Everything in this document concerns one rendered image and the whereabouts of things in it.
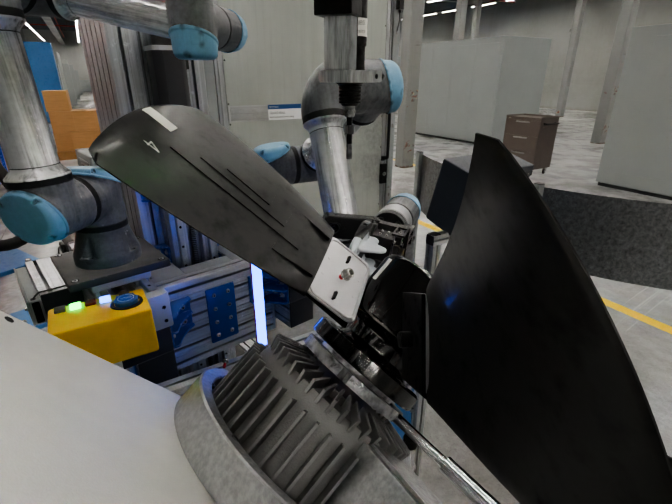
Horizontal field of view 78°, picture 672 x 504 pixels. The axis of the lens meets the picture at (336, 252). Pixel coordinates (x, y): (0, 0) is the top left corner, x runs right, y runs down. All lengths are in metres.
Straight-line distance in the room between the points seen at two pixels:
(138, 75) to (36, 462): 1.08
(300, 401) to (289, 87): 2.16
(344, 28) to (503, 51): 9.84
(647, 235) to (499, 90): 8.19
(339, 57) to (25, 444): 0.41
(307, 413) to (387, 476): 0.09
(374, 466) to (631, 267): 2.09
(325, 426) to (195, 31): 0.62
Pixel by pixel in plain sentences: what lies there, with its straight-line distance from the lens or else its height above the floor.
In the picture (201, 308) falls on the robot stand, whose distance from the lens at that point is 1.26.
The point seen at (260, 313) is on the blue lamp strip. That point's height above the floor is 0.98.
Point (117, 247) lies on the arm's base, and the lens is 1.12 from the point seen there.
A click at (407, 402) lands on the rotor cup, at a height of 1.14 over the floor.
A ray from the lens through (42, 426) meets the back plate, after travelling 0.36.
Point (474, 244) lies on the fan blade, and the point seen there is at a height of 1.37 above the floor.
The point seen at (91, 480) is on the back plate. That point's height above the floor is 1.22.
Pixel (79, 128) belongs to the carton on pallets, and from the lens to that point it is 9.69.
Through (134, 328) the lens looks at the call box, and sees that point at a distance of 0.84.
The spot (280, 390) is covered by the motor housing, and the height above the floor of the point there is 1.19.
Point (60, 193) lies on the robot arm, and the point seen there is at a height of 1.25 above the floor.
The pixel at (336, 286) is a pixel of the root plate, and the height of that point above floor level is 1.25.
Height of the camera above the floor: 1.46
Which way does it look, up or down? 23 degrees down
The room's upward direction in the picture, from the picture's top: straight up
